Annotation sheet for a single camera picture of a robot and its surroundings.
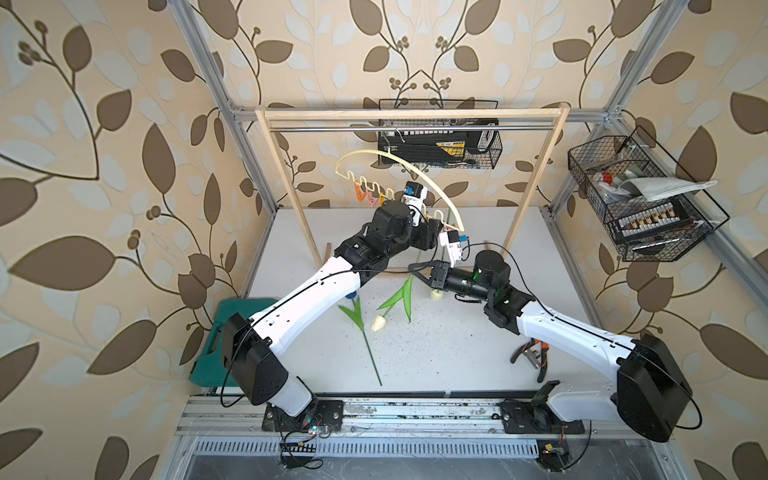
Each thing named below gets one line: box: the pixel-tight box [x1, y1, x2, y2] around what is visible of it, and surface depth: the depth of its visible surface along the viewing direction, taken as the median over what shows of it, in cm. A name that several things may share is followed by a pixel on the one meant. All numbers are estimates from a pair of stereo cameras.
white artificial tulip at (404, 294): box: [371, 274, 413, 333], surface depth 72 cm
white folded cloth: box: [620, 177, 718, 200], surface depth 64 cm
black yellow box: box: [378, 129, 478, 163], surface depth 85 cm
